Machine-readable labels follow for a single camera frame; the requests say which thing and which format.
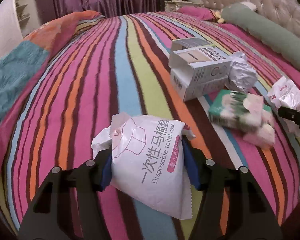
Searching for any white ornate nightstand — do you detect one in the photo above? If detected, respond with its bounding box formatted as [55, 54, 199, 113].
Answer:
[164, 0, 204, 12]

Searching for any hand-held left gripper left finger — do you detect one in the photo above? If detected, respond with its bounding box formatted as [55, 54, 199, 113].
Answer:
[17, 148, 113, 240]

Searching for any pink tissue pack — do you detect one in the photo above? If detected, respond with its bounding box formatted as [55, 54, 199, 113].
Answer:
[241, 94, 276, 147]

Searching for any grey-topped white cardboard box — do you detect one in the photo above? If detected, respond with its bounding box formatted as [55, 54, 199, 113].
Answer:
[171, 37, 213, 54]

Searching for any small yellow plush toy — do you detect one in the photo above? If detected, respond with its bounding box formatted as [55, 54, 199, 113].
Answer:
[213, 10, 226, 23]

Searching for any white toilet cover packet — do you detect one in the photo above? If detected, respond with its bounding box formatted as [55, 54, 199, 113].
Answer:
[91, 112, 196, 220]

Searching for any crumpled white paper ball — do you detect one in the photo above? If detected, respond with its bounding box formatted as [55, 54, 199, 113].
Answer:
[226, 51, 258, 94]

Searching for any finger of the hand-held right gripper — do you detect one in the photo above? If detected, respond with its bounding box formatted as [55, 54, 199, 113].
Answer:
[277, 106, 300, 132]

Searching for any white open cardboard box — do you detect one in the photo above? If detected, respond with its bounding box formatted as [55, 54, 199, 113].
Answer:
[168, 46, 235, 83]

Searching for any striped colourful bedspread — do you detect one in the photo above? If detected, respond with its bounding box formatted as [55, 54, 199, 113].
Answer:
[0, 12, 300, 240]

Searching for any white red snack packet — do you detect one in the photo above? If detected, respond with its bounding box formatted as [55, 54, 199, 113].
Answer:
[267, 76, 300, 137]

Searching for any white shelf cabinet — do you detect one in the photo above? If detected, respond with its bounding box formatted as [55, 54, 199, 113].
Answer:
[0, 0, 32, 64]

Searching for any long green pillow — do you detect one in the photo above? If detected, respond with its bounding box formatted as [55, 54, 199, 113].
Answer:
[220, 2, 300, 73]

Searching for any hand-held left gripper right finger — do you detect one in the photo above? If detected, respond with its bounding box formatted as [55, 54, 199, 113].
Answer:
[181, 137, 284, 240]

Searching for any orange and blue quilt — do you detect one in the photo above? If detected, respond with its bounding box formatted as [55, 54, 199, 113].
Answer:
[0, 10, 105, 140]

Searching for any tufted beige headboard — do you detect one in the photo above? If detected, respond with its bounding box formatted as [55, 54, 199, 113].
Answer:
[200, 0, 300, 40]

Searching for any pink pillow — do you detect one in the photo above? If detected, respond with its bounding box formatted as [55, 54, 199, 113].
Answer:
[177, 6, 219, 22]

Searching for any green tissue pack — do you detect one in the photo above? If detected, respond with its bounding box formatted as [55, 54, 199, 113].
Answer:
[208, 89, 272, 132]

